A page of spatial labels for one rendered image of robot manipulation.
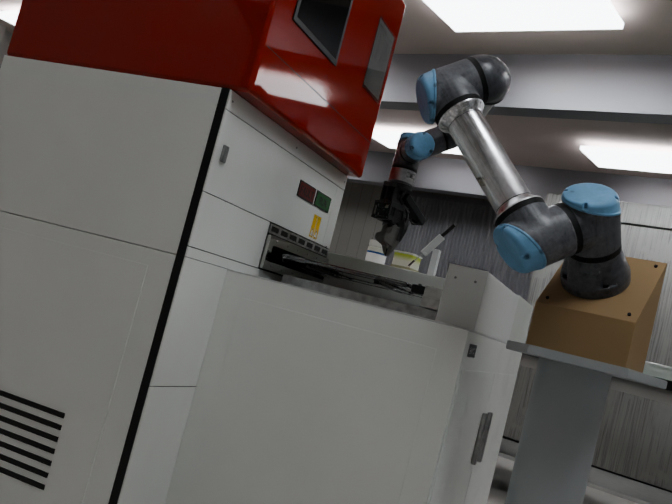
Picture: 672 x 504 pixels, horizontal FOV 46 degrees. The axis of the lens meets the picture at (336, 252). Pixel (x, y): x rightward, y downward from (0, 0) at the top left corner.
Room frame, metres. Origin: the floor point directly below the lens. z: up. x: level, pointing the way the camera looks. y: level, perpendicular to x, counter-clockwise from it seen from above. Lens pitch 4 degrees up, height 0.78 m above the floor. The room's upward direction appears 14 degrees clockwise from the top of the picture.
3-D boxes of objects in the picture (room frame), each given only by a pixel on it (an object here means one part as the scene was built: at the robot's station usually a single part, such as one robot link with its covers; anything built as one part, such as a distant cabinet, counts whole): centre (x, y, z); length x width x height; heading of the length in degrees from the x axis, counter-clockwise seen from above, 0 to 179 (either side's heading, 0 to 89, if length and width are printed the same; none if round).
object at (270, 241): (2.32, 0.10, 0.89); 0.44 x 0.02 x 0.10; 158
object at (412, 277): (2.58, -0.33, 0.89); 0.62 x 0.35 x 0.14; 68
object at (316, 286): (2.13, -0.11, 0.84); 0.50 x 0.02 x 0.03; 68
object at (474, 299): (2.06, -0.41, 0.89); 0.55 x 0.09 x 0.14; 158
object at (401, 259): (2.62, -0.24, 1.00); 0.07 x 0.07 x 0.07; 59
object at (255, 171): (2.17, 0.18, 1.02); 0.81 x 0.03 x 0.40; 158
